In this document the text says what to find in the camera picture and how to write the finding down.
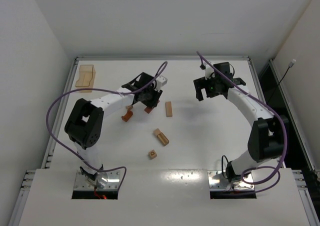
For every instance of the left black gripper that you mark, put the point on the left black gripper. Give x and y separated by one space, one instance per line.
149 100

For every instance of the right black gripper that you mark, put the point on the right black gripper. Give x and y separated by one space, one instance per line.
203 86

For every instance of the reddish brown rectangular block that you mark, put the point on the reddish brown rectangular block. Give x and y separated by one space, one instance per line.
148 109

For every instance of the light wooden rectangular block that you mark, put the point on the light wooden rectangular block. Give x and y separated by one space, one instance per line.
168 109

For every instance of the ribbed light wooden block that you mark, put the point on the ribbed light wooden block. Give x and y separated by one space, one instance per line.
163 139

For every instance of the transparent orange plastic box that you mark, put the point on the transparent orange plastic box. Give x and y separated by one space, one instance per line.
86 79

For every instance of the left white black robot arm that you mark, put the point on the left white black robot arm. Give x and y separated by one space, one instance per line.
85 122

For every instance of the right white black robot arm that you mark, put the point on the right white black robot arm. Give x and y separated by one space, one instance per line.
268 138

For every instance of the reddish wooden arch block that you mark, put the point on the reddish wooden arch block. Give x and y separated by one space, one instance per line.
127 116

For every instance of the wooden letter N cube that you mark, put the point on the wooden letter N cube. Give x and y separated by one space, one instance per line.
130 107

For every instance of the wooden letter D cube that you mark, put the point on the wooden letter D cube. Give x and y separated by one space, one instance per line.
152 154

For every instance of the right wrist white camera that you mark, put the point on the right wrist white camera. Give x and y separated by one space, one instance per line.
208 71

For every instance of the wrist white camera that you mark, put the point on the wrist white camera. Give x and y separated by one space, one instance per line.
160 82
208 71

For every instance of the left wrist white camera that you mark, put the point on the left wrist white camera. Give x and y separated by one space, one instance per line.
160 82

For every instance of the black cable white plug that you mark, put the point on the black cable white plug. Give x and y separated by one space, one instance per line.
290 65

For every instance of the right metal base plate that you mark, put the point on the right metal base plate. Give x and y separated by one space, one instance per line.
219 184

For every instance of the metal base plate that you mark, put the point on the metal base plate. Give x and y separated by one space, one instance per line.
219 184
105 181

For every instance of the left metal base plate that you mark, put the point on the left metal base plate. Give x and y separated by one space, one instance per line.
105 181

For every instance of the aluminium table frame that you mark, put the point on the aluminium table frame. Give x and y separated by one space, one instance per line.
171 189

